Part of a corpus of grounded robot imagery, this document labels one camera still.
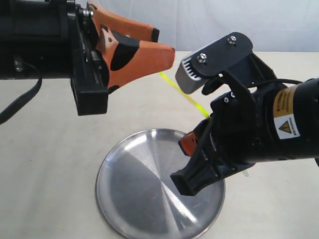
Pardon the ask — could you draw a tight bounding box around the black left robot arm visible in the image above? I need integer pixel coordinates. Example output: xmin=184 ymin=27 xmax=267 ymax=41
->
xmin=0 ymin=0 xmax=175 ymax=121

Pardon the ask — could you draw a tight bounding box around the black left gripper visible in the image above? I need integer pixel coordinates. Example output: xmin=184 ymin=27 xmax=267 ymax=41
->
xmin=67 ymin=0 xmax=175 ymax=116

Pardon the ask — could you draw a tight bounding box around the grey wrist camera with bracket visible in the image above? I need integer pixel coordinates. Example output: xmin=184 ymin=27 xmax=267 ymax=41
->
xmin=175 ymin=32 xmax=285 ymax=116

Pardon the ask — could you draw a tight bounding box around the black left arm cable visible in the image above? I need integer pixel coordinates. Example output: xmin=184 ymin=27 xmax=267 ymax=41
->
xmin=0 ymin=56 xmax=43 ymax=125

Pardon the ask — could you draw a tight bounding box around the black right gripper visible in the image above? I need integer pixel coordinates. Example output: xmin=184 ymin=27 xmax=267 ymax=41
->
xmin=170 ymin=91 xmax=277 ymax=196

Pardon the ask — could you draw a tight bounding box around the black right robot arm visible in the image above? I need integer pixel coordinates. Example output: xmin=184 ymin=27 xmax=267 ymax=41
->
xmin=170 ymin=78 xmax=319 ymax=196

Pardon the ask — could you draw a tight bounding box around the white backdrop cloth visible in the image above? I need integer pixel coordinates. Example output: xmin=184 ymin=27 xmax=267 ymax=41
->
xmin=97 ymin=0 xmax=319 ymax=52

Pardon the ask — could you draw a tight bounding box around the round stainless steel plate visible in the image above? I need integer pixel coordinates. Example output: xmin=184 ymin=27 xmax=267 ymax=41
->
xmin=95 ymin=128 xmax=225 ymax=239

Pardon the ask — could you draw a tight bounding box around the thin yellow stick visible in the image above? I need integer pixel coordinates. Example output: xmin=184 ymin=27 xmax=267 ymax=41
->
xmin=159 ymin=71 xmax=250 ymax=178

